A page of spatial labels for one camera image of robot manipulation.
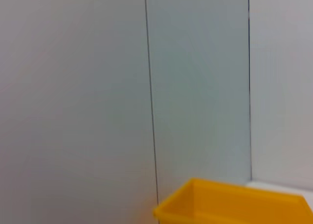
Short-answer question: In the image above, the yellow plastic bin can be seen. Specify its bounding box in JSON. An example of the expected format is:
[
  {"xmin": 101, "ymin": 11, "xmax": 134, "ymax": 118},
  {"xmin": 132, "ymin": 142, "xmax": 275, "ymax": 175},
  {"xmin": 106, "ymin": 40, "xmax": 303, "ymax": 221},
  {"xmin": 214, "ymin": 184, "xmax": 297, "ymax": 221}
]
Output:
[{"xmin": 153, "ymin": 177, "xmax": 313, "ymax": 224}]

